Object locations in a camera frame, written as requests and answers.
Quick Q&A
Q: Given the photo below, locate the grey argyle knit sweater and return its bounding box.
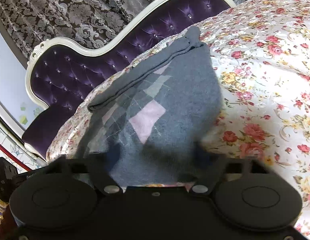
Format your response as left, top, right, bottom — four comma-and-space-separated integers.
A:
75, 26, 222, 187

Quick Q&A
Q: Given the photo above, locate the grey damask curtain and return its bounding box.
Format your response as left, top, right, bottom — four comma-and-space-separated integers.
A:
0, 0, 154, 59

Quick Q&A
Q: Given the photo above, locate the floral bedspread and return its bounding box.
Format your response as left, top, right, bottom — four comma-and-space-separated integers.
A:
45, 0, 310, 238

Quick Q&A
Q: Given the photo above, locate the purple tufted white-framed headboard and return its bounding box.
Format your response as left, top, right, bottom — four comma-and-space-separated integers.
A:
22, 0, 235, 157

